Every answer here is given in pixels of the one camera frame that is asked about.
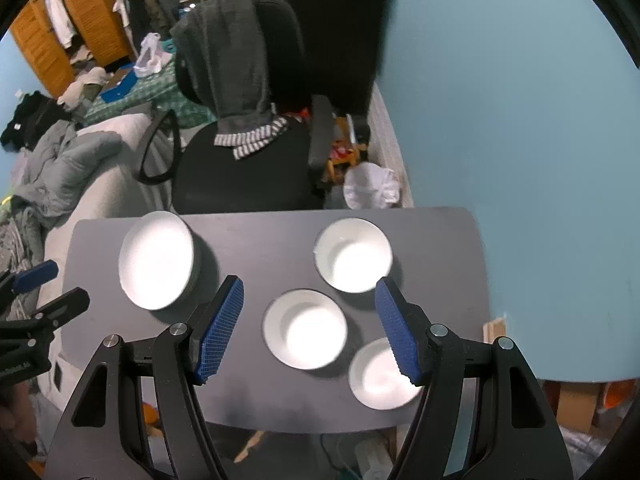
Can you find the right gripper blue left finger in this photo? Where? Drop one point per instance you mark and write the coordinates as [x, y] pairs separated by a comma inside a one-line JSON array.
[[212, 327]]

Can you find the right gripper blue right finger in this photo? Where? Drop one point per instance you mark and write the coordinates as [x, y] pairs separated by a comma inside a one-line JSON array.
[[405, 326]]

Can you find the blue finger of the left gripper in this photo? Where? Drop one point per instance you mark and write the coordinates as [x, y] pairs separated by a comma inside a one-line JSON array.
[[61, 310], [35, 277]]

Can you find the white bowl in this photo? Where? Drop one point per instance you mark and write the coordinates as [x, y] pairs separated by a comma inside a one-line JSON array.
[[375, 379], [305, 329], [352, 254]]

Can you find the person's left hand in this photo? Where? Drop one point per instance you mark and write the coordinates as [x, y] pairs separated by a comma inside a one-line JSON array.
[[17, 414]]

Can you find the striped grey cloth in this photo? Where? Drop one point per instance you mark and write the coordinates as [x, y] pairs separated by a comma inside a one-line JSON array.
[[21, 243]]

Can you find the grey duvet on bed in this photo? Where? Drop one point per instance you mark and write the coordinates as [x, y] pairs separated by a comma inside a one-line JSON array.
[[59, 169]]

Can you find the black office chair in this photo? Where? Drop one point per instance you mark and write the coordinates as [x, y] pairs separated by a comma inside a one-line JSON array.
[[285, 175]]

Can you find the black clothes pile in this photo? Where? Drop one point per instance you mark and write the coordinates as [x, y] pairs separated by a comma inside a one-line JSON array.
[[32, 118]]

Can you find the blue box on bed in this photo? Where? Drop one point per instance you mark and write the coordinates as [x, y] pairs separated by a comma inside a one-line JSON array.
[[119, 85]]

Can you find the orange bucket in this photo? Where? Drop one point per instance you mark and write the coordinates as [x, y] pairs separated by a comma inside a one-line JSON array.
[[616, 393]]

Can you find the white plastic bag on bed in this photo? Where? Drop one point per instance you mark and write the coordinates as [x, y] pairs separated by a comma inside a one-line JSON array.
[[153, 57]]

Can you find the grey towel with striped edge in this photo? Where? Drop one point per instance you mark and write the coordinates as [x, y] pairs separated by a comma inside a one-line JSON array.
[[224, 48]]

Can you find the wooden louvred wardrobe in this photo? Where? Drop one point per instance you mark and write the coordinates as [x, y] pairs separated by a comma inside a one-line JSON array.
[[47, 32]]

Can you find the black hanging clothes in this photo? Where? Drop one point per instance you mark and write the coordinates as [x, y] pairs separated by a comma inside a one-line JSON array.
[[342, 39]]

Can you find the white plastic bag by wall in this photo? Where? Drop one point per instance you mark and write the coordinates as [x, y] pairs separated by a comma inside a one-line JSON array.
[[369, 186]]

